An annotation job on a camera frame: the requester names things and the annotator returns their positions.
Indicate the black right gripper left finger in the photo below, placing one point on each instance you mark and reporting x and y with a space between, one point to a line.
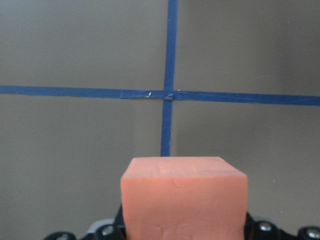
106 229

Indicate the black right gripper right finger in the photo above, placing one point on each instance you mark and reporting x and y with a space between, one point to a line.
262 229

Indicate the orange foam cube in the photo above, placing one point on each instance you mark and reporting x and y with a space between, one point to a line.
183 198

